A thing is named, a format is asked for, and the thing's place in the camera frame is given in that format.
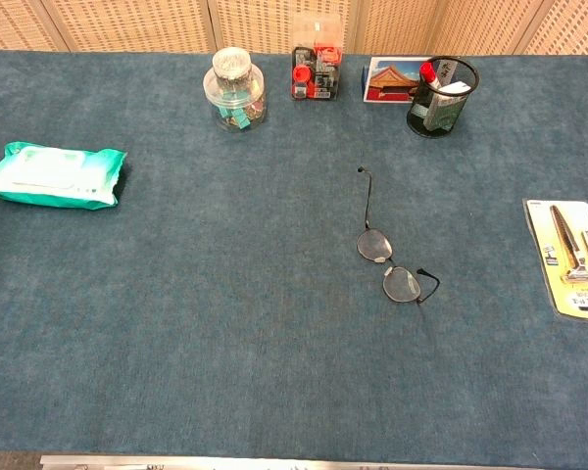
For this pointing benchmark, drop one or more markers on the rattan folding screen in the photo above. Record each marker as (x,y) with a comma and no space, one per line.
(127,24)

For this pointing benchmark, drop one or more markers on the green white carton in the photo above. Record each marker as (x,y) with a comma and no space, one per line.
(441,108)

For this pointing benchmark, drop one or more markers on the red black stamp blister pack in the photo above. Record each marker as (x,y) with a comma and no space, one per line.
(318,80)

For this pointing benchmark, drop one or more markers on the metal rail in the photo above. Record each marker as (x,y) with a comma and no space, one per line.
(274,462)

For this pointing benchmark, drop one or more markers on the green white wet wipes pack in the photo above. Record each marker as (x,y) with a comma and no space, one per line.
(49,171)

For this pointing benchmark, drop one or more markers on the postcard with red building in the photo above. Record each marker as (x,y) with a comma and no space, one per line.
(387,80)

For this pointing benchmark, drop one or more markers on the grey tube with black lettering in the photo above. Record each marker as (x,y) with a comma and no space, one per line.
(445,72)

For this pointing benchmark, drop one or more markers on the yellow razor blister pack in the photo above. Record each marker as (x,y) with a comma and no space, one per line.
(568,294)

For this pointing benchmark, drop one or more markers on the blue felt table cloth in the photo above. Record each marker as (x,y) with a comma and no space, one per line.
(225,294)

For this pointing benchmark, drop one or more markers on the clear jar of binder clips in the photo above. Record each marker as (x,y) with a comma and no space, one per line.
(235,110)

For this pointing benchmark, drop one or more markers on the black wire-frame eyeglasses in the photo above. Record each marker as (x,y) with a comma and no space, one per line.
(372,245)

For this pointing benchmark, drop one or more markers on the red capped marker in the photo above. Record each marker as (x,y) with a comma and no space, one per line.
(427,71)

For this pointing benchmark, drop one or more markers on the black mesh pen holder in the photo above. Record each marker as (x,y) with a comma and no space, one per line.
(463,105)

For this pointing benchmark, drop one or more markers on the clear plastic box red insert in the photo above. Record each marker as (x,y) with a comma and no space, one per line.
(318,29)

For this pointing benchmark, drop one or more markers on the small clear jar of pins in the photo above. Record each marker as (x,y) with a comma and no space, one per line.
(231,63)

